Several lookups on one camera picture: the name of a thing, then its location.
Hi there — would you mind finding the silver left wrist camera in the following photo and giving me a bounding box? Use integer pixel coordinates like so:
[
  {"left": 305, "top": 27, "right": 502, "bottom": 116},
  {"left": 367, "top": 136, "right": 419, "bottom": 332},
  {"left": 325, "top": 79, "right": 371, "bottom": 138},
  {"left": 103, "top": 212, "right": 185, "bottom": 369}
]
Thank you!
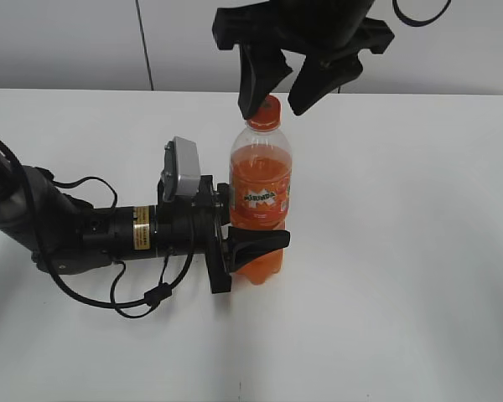
[{"left": 161, "top": 136, "right": 201, "bottom": 203}]

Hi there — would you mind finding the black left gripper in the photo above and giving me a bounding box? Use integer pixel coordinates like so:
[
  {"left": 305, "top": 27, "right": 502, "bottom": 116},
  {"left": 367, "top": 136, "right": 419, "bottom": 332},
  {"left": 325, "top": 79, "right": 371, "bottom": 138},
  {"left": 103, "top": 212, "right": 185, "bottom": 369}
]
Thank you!
[{"left": 155, "top": 175, "right": 291, "bottom": 293}]

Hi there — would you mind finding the orange Mirinda soda bottle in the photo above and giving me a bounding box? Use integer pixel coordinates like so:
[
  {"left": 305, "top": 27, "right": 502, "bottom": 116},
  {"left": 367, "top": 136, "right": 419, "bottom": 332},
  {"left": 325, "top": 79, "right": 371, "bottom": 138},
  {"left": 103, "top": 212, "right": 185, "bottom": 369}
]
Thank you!
[{"left": 227, "top": 116, "right": 294, "bottom": 287}]

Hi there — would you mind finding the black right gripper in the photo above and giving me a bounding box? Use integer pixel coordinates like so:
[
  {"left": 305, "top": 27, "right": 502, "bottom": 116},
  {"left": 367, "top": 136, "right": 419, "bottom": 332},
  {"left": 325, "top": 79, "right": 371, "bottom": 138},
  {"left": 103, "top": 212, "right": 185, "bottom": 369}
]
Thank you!
[{"left": 212, "top": 0, "right": 395, "bottom": 120}]

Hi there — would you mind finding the orange bottle cap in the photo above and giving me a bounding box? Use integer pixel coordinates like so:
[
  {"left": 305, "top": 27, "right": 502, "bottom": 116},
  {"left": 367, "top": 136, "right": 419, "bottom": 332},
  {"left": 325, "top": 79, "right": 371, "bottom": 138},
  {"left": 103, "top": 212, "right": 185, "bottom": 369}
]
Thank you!
[{"left": 246, "top": 95, "right": 282, "bottom": 132}]

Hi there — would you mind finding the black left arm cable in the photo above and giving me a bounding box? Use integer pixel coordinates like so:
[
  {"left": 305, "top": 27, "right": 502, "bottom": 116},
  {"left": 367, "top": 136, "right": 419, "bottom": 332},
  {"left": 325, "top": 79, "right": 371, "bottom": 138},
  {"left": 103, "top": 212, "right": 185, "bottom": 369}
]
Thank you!
[{"left": 0, "top": 125, "right": 194, "bottom": 320}]

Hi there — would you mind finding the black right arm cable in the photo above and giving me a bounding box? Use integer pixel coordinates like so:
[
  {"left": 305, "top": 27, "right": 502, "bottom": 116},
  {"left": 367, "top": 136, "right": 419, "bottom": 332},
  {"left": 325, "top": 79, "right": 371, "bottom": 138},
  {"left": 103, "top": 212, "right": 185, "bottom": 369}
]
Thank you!
[{"left": 392, "top": 0, "right": 453, "bottom": 27}]

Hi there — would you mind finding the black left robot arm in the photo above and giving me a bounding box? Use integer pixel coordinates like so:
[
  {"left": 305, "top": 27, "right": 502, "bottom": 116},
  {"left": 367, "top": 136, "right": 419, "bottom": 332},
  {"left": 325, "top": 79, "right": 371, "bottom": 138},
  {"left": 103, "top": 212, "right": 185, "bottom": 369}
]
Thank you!
[{"left": 0, "top": 137, "right": 290, "bottom": 293}]

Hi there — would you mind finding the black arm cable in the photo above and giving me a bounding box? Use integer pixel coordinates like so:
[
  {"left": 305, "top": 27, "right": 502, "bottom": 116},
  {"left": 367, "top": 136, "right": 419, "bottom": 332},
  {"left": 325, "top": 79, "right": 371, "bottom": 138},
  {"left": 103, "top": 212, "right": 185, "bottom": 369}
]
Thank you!
[
  {"left": 392, "top": 0, "right": 453, "bottom": 27},
  {"left": 0, "top": 125, "right": 194, "bottom": 320}
]

